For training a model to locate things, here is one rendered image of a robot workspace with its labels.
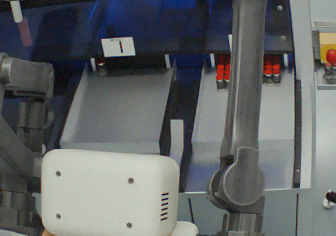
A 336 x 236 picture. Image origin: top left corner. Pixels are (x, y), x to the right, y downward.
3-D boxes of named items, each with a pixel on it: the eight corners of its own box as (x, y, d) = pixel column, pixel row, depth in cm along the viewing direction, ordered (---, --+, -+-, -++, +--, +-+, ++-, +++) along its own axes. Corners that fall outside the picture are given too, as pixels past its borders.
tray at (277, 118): (205, 67, 222) (204, 58, 220) (294, 67, 217) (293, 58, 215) (193, 152, 197) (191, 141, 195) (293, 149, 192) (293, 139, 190)
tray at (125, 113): (87, 71, 229) (85, 62, 227) (177, 68, 224) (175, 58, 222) (62, 152, 203) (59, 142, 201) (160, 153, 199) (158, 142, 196)
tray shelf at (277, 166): (73, 78, 231) (72, 73, 230) (310, 73, 218) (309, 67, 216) (37, 193, 195) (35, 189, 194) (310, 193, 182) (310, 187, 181)
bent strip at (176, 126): (173, 137, 202) (170, 118, 199) (186, 137, 202) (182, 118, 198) (165, 176, 192) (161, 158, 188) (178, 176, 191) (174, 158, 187)
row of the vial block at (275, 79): (218, 82, 216) (216, 69, 213) (281, 82, 213) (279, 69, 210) (217, 88, 214) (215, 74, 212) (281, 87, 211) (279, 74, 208)
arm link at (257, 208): (262, 222, 129) (252, 223, 134) (268, 164, 131) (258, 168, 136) (211, 219, 127) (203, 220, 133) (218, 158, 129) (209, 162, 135)
